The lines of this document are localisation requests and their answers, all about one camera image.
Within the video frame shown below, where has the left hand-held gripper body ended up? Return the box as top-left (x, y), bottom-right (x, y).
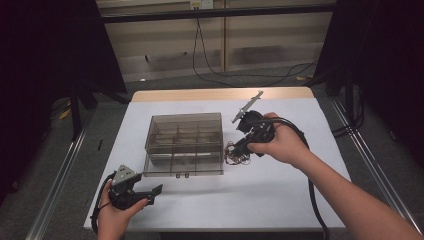
top-left (108, 164), bottom-right (156, 211)

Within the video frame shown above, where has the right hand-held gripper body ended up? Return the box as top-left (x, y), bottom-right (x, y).
top-left (232, 90), bottom-right (276, 144)

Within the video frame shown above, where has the bundle of thin hair ties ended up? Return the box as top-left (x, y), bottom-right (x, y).
top-left (223, 140), bottom-right (252, 166)

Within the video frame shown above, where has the smoky transparent drawer storage box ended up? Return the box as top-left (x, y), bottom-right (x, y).
top-left (143, 112), bottom-right (224, 178)

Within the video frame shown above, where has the person's left hand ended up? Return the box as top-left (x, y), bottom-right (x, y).
top-left (97, 179), bottom-right (150, 236)

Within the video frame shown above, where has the person's right hand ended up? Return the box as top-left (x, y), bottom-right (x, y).
top-left (247, 112), bottom-right (313, 168)

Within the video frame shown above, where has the light wooden table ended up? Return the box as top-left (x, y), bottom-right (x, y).
top-left (130, 87), bottom-right (315, 103)

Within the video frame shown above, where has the black stand leg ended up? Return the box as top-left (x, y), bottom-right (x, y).
top-left (68, 83), bottom-right (83, 142)

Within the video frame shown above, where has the black horizontal bar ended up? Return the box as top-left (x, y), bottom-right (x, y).
top-left (99, 3), bottom-right (338, 24)

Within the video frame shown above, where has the black curtain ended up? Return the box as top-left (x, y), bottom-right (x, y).
top-left (314, 0), bottom-right (424, 168)
top-left (0, 0), bottom-right (128, 204)

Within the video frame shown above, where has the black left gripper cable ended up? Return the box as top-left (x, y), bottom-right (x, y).
top-left (90, 171), bottom-right (117, 235)

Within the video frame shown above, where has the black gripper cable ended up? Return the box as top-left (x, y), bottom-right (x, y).
top-left (256, 116), bottom-right (331, 240)
top-left (90, 171), bottom-right (117, 235)

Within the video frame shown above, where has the metal floor rail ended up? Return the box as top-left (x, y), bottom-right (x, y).
top-left (329, 98), bottom-right (424, 236)
top-left (26, 108), bottom-right (98, 240)

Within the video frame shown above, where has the thin black floor cable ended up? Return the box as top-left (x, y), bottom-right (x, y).
top-left (192, 18), bottom-right (319, 88)

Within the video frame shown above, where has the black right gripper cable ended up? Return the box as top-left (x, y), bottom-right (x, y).
top-left (256, 116), bottom-right (331, 240)

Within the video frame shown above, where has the white wall socket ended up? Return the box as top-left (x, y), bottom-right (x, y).
top-left (189, 0), bottom-right (214, 10)

